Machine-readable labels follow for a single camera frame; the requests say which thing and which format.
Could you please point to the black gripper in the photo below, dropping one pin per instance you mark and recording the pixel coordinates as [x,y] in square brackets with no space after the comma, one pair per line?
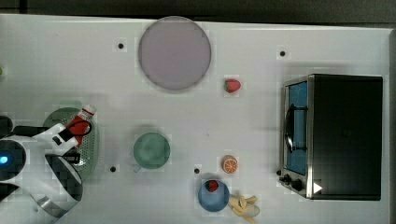
[65,144]

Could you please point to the red plush ketchup bottle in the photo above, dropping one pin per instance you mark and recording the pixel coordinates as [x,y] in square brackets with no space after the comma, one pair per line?
[81,124]

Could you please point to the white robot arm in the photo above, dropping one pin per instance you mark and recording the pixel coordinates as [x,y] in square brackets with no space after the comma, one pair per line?
[38,161]

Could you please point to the green oval strainer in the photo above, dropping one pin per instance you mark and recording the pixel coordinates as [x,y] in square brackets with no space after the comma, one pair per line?
[88,149]

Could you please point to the green mug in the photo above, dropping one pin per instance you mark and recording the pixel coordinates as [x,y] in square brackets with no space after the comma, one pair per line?
[151,151]

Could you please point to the small strawberry in bowl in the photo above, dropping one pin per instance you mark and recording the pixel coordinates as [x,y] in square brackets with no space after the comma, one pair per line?
[212,185]

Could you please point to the lavender round plate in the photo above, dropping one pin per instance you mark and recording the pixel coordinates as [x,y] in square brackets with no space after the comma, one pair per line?
[174,53]

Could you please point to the blue bowl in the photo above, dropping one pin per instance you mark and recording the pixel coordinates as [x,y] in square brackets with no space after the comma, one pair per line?
[214,201]

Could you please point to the plush orange slice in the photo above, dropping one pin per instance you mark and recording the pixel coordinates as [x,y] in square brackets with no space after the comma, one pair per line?
[229,164]

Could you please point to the plush strawberry on table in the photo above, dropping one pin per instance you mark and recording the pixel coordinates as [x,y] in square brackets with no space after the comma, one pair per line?
[232,85]

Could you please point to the plush peeled banana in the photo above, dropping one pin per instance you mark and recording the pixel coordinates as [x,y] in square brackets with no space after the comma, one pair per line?
[245,207]

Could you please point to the black toaster oven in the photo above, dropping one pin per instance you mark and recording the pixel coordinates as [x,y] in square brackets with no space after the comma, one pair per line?
[332,137]

